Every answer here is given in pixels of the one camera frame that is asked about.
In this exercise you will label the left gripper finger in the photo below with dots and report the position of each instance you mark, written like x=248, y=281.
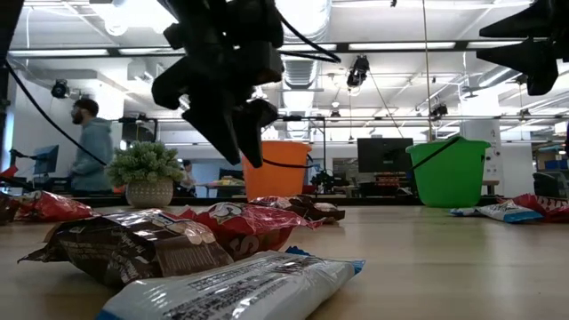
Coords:
x=215, y=129
x=253, y=133

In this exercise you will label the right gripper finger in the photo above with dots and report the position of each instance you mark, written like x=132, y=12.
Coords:
x=529, y=24
x=533, y=62

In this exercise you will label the red Skittles candy bag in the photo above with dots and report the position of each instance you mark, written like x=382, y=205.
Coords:
x=253, y=226
x=53, y=206
x=549, y=205

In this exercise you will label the brown Snickers bar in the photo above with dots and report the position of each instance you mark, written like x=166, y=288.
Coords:
x=133, y=249
x=322, y=212
x=6, y=211
x=275, y=202

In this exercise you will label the small background robot arm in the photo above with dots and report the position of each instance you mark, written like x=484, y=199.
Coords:
x=326, y=181

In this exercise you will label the person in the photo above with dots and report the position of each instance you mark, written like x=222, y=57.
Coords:
x=189, y=175
x=91, y=151

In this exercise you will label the orange plastic bucket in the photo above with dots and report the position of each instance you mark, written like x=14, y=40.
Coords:
x=280, y=182

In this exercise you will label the green plant in white pot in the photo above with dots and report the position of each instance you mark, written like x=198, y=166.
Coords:
x=146, y=169

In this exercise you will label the black ceiling spotlight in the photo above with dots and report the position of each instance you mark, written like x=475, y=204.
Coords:
x=60, y=89
x=358, y=71
x=440, y=110

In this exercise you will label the thin hanging pole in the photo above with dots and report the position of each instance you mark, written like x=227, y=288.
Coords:
x=426, y=66

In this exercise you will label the black overhead rig beam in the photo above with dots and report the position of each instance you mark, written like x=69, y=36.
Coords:
x=342, y=46

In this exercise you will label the large black monitor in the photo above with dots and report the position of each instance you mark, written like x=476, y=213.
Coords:
x=384, y=154

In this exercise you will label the green plastic bucket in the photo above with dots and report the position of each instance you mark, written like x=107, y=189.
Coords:
x=449, y=182

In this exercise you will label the small black monitor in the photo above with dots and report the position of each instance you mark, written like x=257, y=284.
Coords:
x=46, y=159

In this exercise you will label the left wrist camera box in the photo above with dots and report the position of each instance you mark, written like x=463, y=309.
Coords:
x=171, y=84

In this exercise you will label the background black metal frame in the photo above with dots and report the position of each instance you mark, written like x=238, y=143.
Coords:
x=324, y=151

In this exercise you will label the black aluminium table frame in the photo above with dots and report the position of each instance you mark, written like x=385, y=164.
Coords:
x=378, y=201

